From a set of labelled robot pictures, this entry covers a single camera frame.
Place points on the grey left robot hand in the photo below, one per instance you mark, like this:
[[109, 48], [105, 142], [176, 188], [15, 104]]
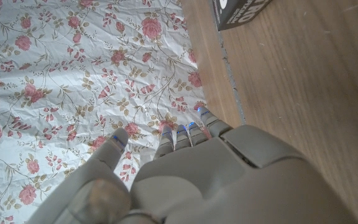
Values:
[[216, 180]]

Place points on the floral backdrop cloth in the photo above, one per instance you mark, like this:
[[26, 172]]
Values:
[[89, 77]]

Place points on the black NITRO box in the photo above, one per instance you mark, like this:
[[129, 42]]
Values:
[[238, 12]]

